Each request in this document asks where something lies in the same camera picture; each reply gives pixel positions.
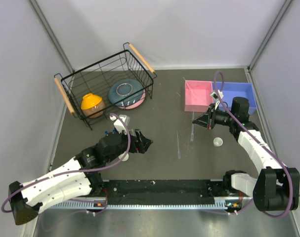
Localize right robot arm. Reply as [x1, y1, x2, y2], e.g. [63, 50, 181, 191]
[192, 97, 300, 212]

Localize yellow and brown bowl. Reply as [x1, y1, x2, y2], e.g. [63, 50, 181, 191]
[81, 93, 106, 118]

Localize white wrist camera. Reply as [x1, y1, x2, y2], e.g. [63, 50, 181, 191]
[210, 90, 223, 101]
[110, 114, 130, 135]

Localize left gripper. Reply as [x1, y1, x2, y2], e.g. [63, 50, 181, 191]
[105, 128, 152, 163]

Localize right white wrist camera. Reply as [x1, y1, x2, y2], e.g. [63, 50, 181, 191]
[210, 90, 223, 101]

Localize clear pipette long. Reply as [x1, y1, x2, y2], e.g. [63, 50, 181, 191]
[190, 112, 195, 142]

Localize white round lid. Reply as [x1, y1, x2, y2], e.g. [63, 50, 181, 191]
[119, 154, 129, 161]

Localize blue plastic bin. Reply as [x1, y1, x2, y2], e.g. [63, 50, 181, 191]
[222, 82, 257, 115]

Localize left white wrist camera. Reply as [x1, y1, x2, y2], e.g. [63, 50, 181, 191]
[110, 114, 130, 135]

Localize black wire dish basket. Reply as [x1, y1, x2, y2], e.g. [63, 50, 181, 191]
[55, 43, 157, 127]

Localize blue ceramic plate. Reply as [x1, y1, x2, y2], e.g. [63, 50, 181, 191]
[108, 79, 144, 105]

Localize grey slotted cable duct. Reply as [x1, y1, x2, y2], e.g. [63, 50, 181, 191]
[50, 199, 242, 210]

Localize small white cup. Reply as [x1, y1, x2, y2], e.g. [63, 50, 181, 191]
[213, 137, 223, 147]

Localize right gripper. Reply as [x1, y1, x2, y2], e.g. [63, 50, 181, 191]
[192, 103, 236, 130]

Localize pink plastic bin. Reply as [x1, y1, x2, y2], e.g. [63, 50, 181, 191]
[184, 80, 213, 113]

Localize pink ceramic plate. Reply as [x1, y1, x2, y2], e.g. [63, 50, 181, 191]
[116, 90, 146, 110]

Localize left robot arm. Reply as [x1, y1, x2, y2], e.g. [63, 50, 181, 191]
[8, 129, 153, 226]

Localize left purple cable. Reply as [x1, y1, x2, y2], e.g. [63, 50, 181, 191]
[1, 113, 130, 215]

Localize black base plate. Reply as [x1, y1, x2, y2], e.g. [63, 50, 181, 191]
[75, 179, 239, 205]

